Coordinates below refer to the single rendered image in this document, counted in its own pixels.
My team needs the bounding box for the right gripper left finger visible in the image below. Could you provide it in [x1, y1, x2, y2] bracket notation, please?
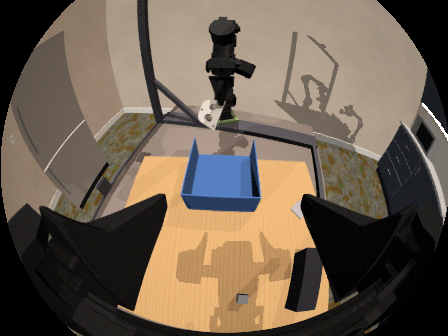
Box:
[39, 193, 168, 311]

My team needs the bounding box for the blue open-top tray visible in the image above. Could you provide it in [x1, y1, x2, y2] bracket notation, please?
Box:
[181, 140, 261, 212]

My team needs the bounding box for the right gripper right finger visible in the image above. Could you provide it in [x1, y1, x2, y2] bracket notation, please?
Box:
[300, 194, 417, 303]

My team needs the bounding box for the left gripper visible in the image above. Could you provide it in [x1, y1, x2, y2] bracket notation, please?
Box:
[206, 49, 236, 106]

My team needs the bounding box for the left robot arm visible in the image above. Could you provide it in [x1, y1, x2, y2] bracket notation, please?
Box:
[209, 17, 256, 120]

